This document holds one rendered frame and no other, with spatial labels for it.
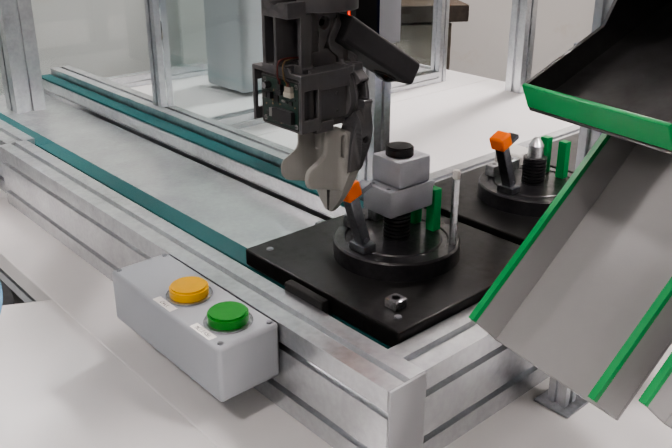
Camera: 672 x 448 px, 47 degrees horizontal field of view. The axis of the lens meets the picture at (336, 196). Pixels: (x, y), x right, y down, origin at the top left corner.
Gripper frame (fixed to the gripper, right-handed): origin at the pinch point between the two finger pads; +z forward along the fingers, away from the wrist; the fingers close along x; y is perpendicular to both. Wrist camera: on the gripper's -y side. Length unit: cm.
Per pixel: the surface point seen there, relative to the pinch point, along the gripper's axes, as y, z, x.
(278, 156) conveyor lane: -21.5, 10.1, -37.5
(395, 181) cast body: -7.1, -0.2, 1.4
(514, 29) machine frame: -116, 4, -63
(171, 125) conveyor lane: -20, 11, -67
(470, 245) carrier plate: -16.6, 9.1, 4.3
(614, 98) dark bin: -4.3, -14.3, 25.9
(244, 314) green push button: 11.7, 9.0, 0.1
